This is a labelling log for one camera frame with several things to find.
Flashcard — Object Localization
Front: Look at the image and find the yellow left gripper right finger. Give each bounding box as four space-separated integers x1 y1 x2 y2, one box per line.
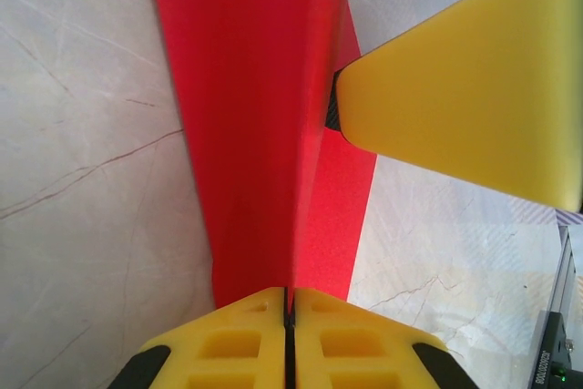
293 287 477 389

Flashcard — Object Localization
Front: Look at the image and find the red paper sheet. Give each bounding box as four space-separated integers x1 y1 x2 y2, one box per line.
144 0 379 311

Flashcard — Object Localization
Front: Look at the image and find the aluminium mounting rail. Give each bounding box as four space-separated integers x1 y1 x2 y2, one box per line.
544 223 583 315

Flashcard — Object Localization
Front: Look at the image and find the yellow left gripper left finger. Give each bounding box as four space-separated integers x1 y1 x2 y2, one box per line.
107 287 289 389

